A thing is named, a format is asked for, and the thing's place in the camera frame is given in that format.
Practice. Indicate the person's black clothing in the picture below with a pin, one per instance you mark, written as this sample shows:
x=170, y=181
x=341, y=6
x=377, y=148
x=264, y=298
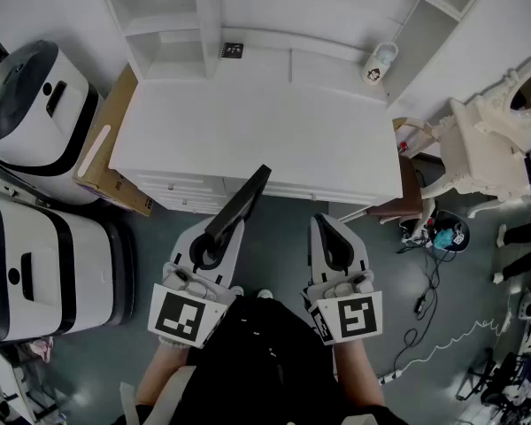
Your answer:
x=265, y=361

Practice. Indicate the white desk hutch shelves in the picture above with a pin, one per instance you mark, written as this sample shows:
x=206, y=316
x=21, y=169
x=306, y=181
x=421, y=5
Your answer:
x=168, y=29

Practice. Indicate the oval cream framed mirror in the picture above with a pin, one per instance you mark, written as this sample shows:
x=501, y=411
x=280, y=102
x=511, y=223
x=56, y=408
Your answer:
x=528, y=89

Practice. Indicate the blue cloth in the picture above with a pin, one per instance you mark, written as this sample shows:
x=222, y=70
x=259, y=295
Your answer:
x=443, y=237

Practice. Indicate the long cardboard box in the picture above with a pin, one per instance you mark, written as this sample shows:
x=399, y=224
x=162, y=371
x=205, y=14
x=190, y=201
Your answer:
x=106, y=166

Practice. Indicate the white and black robot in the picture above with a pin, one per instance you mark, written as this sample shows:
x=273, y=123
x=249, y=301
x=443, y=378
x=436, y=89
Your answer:
x=31, y=118
x=40, y=272

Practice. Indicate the person's right forearm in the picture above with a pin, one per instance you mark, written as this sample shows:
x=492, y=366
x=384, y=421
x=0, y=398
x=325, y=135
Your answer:
x=358, y=374

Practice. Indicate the person's white shoe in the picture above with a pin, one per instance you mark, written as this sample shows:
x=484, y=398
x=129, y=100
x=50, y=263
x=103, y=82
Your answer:
x=237, y=291
x=264, y=294
x=502, y=236
x=498, y=278

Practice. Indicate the white power strip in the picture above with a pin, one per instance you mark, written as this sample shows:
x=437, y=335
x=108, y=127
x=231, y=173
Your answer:
x=390, y=376

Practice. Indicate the white table top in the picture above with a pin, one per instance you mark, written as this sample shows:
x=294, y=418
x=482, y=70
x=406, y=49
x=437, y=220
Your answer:
x=256, y=126

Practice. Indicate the pink cloth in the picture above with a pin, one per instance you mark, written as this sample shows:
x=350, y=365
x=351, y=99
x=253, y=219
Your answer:
x=42, y=349

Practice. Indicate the person's left forearm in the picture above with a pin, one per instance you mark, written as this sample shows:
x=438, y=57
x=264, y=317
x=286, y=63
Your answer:
x=159, y=379

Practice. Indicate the small black square card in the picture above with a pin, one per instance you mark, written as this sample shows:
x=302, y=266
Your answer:
x=232, y=51

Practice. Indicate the black stands clutter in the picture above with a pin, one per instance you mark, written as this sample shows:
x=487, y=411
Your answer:
x=504, y=383

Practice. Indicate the black round bin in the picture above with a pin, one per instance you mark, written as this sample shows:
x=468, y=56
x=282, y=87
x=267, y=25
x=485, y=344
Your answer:
x=462, y=226

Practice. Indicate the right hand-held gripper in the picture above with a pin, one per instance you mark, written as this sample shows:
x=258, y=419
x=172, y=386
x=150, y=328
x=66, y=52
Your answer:
x=358, y=317

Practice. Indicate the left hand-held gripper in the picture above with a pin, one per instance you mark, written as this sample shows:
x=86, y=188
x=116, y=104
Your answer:
x=177, y=317

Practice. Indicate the black picture frame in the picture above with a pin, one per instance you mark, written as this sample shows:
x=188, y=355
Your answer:
x=241, y=202

